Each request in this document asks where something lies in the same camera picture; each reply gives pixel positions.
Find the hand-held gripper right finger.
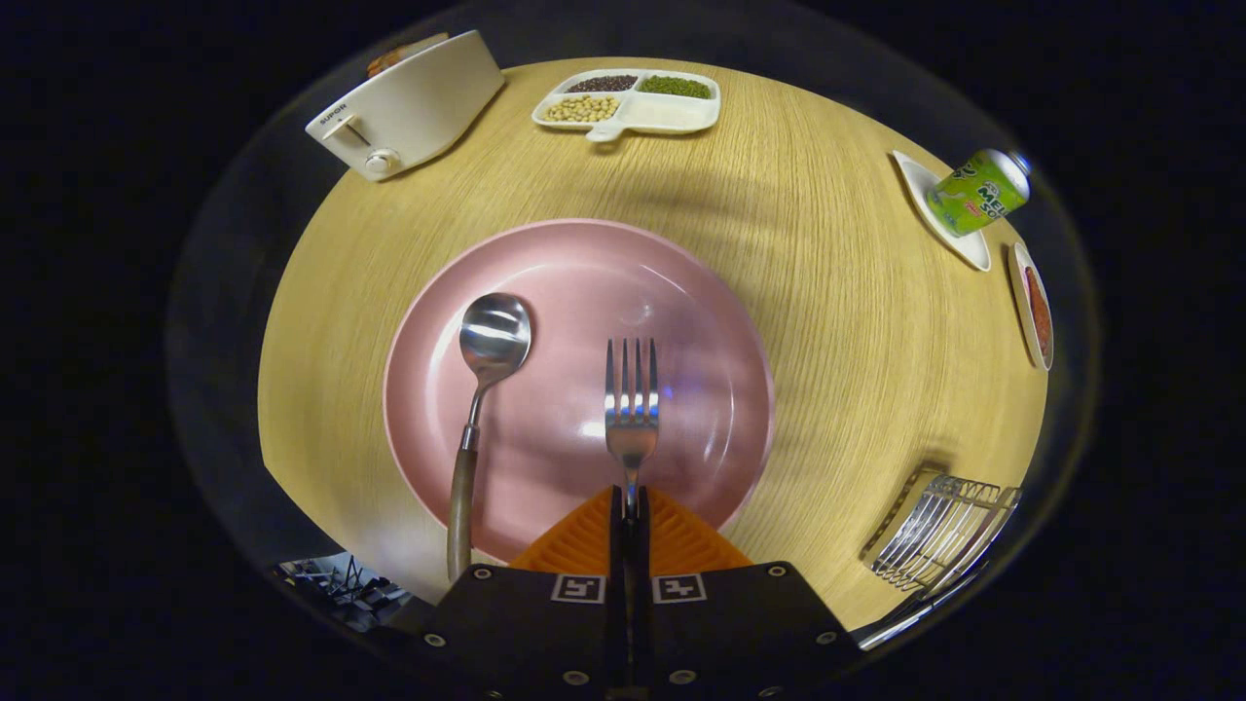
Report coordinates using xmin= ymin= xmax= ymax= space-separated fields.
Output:
xmin=631 ymin=485 xmax=862 ymax=701

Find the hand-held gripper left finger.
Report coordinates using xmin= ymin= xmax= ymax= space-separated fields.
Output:
xmin=389 ymin=485 xmax=632 ymax=701

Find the silver fork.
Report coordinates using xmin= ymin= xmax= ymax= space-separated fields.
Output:
xmin=604 ymin=337 xmax=661 ymax=519

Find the small plate with pink rim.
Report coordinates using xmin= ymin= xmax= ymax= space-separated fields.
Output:
xmin=1008 ymin=241 xmax=1055 ymax=373

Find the red meat slice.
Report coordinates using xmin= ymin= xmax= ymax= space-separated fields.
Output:
xmin=1025 ymin=266 xmax=1052 ymax=356

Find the small white dish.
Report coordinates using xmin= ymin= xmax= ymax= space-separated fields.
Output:
xmin=891 ymin=150 xmax=992 ymax=273

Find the green drink bottle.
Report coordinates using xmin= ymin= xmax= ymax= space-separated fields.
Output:
xmin=925 ymin=148 xmax=1033 ymax=238

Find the white divided tray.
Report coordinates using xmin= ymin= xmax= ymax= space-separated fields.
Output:
xmin=531 ymin=68 xmax=722 ymax=144

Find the pile of yellow soybeans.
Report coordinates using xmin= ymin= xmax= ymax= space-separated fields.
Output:
xmin=543 ymin=94 xmax=622 ymax=124

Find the white toaster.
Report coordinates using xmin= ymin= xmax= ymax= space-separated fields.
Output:
xmin=305 ymin=29 xmax=507 ymax=183

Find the pile of green beans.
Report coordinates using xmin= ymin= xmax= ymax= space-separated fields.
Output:
xmin=639 ymin=75 xmax=714 ymax=100

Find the silver wire rack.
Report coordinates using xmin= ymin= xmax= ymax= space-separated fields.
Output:
xmin=859 ymin=469 xmax=1023 ymax=595

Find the spoon with wooden handle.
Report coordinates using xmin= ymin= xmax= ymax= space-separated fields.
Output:
xmin=446 ymin=292 xmax=533 ymax=583

